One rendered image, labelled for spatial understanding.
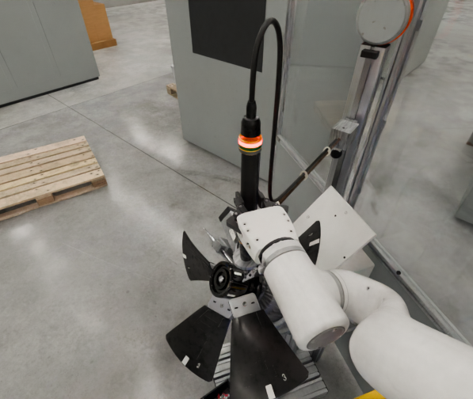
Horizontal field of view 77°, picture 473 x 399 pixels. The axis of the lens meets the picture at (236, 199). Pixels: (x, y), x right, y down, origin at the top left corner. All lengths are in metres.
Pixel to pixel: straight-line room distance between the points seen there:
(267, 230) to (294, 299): 0.15
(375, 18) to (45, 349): 2.54
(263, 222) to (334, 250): 0.55
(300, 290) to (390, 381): 0.17
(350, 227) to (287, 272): 0.62
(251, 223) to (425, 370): 0.35
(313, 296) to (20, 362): 2.31
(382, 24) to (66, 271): 2.65
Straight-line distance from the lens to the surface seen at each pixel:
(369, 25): 1.15
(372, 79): 1.18
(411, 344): 0.37
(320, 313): 0.46
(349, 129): 1.16
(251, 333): 0.97
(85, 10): 8.65
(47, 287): 2.85
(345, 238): 1.08
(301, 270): 0.49
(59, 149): 4.21
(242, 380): 0.96
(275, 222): 0.57
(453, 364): 0.35
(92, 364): 2.38
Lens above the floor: 2.07
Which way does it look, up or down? 41 degrees down
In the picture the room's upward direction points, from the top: straight up
